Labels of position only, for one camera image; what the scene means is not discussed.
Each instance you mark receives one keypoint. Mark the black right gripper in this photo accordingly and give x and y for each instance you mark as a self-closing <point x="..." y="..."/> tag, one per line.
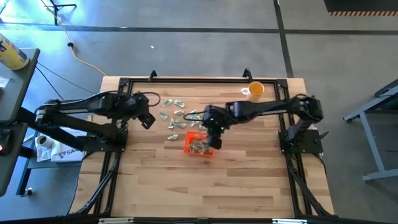
<point x="217" y="119"/>

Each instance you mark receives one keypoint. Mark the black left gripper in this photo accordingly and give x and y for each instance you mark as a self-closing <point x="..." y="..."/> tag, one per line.
<point x="140" y="105"/>

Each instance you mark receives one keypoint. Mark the orange plastic slotted bin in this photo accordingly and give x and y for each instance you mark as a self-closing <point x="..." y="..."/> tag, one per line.
<point x="186" y="146"/>

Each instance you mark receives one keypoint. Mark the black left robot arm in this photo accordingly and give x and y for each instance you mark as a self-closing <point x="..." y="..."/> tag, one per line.
<point x="81" y="105"/>

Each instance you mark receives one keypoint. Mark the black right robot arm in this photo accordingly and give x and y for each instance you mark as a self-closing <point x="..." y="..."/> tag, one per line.
<point x="264" y="107"/>

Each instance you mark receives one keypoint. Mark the yellow mug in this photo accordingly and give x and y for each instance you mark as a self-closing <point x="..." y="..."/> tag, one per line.
<point x="255" y="90"/>

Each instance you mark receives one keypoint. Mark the white printed bag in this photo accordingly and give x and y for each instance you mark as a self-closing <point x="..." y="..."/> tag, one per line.
<point x="66" y="154"/>

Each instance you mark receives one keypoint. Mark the black diagonal desk strut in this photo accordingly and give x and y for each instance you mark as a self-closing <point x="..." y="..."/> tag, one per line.
<point x="46" y="127"/>

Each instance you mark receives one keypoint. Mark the white paper roll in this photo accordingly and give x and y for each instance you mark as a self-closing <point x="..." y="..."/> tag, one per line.
<point x="43" y="141"/>

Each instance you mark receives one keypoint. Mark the grey side desk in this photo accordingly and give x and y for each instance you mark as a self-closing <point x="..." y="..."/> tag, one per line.
<point x="15" y="93"/>

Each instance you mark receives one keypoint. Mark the blue metal leg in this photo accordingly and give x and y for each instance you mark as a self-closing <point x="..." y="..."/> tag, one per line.
<point x="23" y="177"/>

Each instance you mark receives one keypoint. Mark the black box with indicator light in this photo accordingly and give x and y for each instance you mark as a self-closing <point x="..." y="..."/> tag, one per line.
<point x="4" y="141"/>

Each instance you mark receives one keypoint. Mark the black tripod stand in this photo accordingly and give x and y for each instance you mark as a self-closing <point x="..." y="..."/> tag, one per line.
<point x="56" y="9"/>

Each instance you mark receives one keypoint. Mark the white paper sheet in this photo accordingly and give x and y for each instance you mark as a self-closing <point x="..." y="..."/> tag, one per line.
<point x="3" y="81"/>

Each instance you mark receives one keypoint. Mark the yellow wipes canister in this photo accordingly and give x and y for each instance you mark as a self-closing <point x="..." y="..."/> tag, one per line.
<point x="11" y="54"/>

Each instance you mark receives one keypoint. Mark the black mat with striped edge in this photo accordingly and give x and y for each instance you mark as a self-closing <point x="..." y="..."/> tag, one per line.
<point x="360" y="5"/>

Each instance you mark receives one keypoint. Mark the silver metal bracket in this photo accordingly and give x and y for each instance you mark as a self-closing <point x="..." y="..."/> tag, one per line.
<point x="115" y="221"/>
<point x="289" y="221"/>

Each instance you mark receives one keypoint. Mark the grey metal cart frame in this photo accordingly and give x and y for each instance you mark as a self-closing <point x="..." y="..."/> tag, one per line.
<point x="365" y="130"/>

